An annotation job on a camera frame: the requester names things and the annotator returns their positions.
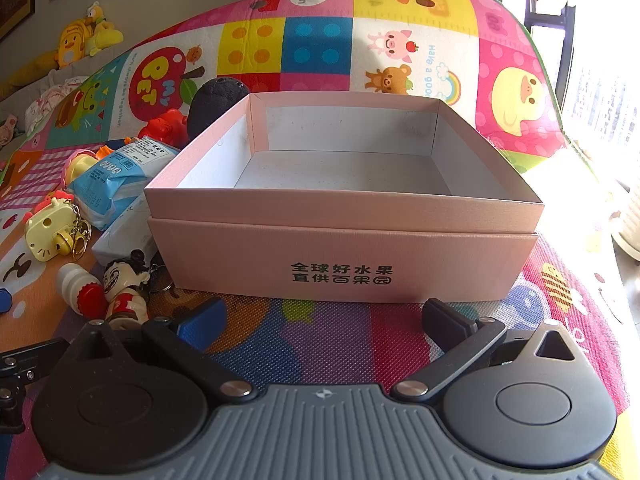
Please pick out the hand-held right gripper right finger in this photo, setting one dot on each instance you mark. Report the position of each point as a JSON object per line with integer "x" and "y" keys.
{"x": 442, "y": 322}

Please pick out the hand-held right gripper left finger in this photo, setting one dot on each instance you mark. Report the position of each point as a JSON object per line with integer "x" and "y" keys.
{"x": 200, "y": 324}

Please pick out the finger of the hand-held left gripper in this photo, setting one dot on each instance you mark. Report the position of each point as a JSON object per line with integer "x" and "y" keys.
{"x": 32, "y": 356}
{"x": 9, "y": 410}

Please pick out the small white bottle red cap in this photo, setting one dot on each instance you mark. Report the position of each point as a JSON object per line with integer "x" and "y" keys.
{"x": 72, "y": 285}

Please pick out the white paper box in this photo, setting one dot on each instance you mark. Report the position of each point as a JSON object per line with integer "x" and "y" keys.
{"x": 125, "y": 240}

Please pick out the pink cardboard box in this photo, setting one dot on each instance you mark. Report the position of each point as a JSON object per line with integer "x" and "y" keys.
{"x": 350, "y": 240}

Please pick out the blue face mask packet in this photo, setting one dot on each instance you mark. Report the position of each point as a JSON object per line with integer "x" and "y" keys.
{"x": 107, "y": 180}

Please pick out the orange plastic toy piece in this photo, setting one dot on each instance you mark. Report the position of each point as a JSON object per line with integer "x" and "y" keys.
{"x": 107, "y": 152}

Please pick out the yellow and pink cake toy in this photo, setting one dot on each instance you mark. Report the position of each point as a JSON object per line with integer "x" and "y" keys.
{"x": 80, "y": 165}

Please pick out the red toy figure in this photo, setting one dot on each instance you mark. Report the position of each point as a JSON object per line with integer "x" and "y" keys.
{"x": 167, "y": 127}

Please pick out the black plush toy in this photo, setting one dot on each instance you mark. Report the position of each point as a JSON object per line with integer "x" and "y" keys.
{"x": 215, "y": 102}

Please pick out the small blue object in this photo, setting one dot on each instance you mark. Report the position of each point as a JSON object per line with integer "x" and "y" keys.
{"x": 4, "y": 300}

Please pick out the small pink cloth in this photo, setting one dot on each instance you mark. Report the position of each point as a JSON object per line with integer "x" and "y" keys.
{"x": 7, "y": 130}

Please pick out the pink and white cloth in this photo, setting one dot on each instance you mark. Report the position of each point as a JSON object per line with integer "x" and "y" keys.
{"x": 50, "y": 100}

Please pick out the grey sofa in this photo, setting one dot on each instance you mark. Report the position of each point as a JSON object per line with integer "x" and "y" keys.
{"x": 12, "y": 95}

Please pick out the yellow dog plush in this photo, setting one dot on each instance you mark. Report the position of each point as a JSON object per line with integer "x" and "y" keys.
{"x": 102, "y": 35}

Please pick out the yellow duck plush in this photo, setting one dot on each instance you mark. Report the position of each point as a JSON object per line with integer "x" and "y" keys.
{"x": 72, "y": 45}

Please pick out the colourful cartoon play mat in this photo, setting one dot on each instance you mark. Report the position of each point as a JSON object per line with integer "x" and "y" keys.
{"x": 320, "y": 35}

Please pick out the window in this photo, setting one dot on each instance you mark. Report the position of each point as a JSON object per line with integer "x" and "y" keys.
{"x": 547, "y": 17}

